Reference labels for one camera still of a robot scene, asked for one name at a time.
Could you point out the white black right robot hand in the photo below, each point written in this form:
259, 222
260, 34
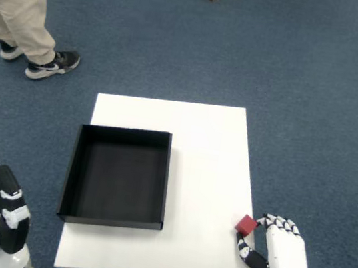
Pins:
285, 254

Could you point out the red cube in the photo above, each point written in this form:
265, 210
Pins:
246, 225

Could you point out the black open box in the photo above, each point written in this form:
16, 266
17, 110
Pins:
118, 179

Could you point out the white top wooden table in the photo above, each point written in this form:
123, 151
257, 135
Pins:
168, 115

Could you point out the black white sneaker with swoosh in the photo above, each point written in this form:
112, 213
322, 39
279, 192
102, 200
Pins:
50, 67

